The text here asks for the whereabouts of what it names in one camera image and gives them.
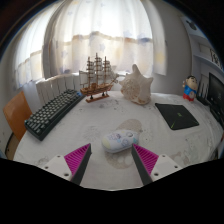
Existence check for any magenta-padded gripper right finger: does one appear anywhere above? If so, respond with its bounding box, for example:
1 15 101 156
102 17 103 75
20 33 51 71
130 143 183 186

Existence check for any large white conch shell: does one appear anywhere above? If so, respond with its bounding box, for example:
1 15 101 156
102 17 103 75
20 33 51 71
118 63 155 106

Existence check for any white printed tablecloth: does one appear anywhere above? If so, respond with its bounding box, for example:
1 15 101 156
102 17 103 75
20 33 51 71
13 90 224 191

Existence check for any cartoon boy figurine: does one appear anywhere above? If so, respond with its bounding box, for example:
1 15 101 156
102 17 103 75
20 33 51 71
181 75 199 102

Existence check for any black keyboard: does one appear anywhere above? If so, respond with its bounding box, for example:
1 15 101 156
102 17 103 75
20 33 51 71
24 88 84 142

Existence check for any white radiator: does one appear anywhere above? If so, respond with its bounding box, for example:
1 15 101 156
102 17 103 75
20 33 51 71
35 73 84 108

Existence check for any black mouse pad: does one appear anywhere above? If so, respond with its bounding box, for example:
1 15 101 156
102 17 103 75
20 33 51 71
154 102 200 131

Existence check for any orange wooden chair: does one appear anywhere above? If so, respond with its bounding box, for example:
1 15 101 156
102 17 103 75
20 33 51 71
2 90 34 143

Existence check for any black monitor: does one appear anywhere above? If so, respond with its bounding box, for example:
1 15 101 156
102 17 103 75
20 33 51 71
206 72 224 128

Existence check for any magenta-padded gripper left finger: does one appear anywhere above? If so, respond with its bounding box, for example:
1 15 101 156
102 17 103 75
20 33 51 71
41 143 93 186

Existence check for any wooden model sailing ship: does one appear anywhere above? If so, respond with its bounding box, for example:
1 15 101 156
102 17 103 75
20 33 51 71
78 52 119 104

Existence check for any white shelf unit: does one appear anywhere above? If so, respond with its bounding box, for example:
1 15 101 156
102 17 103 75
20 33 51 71
181 14 224 101

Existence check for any white printed computer mouse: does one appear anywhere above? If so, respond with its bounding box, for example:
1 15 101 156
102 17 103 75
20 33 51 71
101 129 140 154

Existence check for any black router with antennas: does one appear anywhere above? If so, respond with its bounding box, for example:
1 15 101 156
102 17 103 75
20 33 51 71
196 81 211 106

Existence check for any white sheer curtain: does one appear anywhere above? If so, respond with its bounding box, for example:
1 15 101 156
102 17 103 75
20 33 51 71
13 0 168 89

